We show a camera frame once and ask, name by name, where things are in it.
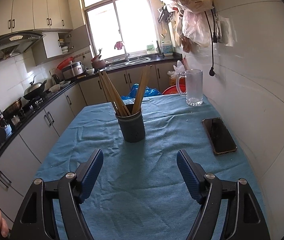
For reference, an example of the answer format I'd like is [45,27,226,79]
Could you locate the chopstick in holder right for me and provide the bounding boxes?
[134,64,153,114]

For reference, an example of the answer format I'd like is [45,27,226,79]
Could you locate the wall shelf rack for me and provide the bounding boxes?
[158,5,175,24]

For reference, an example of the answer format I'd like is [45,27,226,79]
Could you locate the lower kitchen cabinets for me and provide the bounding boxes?
[0,61,183,230]

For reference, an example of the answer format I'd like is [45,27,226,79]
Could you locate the silver rice cooker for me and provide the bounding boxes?
[62,61,86,80]

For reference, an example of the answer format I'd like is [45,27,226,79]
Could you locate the chopstick in holder leftmost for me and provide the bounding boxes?
[99,72,121,116]

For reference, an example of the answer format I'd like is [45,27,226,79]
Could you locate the red plastic basin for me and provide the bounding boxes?
[162,84,186,95]

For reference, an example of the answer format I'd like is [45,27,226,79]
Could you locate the range hood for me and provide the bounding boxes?
[0,31,44,62]

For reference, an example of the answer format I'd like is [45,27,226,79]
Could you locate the black wok with lid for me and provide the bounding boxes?
[23,77,47,101]

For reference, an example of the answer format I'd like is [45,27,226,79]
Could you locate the white clear plastic bag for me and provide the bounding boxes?
[182,11,211,47]

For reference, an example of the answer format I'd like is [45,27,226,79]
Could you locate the chopstick in holder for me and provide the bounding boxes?
[131,65,148,115]
[134,64,153,114]
[99,71,129,117]
[99,72,121,116]

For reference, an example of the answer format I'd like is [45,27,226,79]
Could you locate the brown clay pot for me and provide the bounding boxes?
[91,60,106,71]

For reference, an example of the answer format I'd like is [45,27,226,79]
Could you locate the chopstick in holder left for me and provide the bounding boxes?
[99,71,129,117]

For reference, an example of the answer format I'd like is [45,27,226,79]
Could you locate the black smartphone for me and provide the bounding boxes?
[202,117,237,155]

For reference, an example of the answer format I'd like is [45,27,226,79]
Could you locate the blue plastic bag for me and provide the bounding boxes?
[121,83,163,100]

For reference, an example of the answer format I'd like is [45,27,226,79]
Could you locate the blue towel tablecloth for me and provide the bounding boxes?
[36,95,262,239]

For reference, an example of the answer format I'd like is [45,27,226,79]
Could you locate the black power cable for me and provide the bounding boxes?
[204,10,219,78]

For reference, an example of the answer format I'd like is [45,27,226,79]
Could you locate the upper wall cabinets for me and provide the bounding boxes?
[0,0,90,65]

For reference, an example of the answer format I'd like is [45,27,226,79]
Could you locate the wooden chopstick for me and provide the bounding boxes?
[104,71,130,117]

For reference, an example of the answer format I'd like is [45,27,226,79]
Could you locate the glass beer mug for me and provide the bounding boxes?
[176,69,203,106]

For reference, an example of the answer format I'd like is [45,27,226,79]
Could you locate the chopstick in holder middle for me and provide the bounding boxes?
[131,65,148,115]

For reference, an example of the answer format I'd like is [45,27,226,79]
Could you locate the dark green utensil holder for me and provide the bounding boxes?
[115,110,145,143]

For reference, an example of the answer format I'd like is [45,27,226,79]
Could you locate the steel sink faucet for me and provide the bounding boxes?
[122,44,130,62]

